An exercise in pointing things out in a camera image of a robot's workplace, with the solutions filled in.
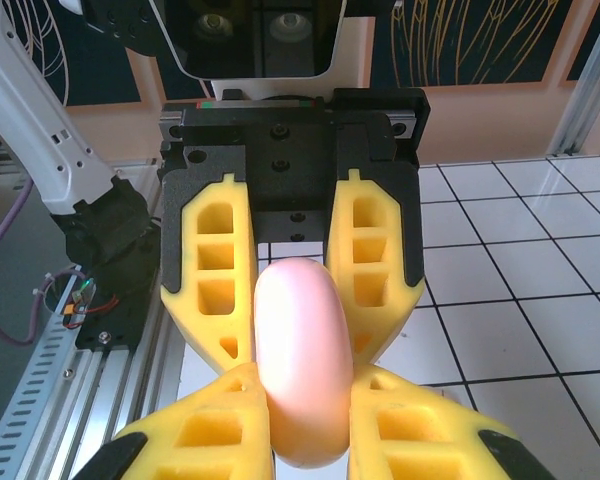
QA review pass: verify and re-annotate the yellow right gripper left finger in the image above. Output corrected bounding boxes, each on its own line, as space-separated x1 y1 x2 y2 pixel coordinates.
72 362 277 480

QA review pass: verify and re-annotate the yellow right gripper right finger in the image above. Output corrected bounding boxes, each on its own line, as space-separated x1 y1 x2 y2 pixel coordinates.
347 363 557 480

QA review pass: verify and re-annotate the pink earbud charging case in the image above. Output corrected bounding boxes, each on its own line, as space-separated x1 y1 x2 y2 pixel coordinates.
253 257 355 470

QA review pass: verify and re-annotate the yellow power connector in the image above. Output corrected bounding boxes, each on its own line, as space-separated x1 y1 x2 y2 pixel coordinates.
62 278 99 321

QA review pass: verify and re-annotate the grey metal sheet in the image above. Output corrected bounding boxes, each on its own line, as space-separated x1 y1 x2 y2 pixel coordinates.
0 199 61 441

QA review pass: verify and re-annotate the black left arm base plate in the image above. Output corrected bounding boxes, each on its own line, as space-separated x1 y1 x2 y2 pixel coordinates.
73 279 162 352

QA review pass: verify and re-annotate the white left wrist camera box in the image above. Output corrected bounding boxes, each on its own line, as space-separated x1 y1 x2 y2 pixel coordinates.
147 0 350 104

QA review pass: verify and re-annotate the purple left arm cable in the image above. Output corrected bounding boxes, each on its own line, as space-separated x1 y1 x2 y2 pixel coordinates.
0 177 89 347

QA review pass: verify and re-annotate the grey slotted cable duct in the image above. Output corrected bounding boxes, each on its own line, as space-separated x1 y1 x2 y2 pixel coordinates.
0 309 92 480

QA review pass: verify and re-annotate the aluminium frame post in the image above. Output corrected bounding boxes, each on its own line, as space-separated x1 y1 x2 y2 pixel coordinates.
547 42 600 159

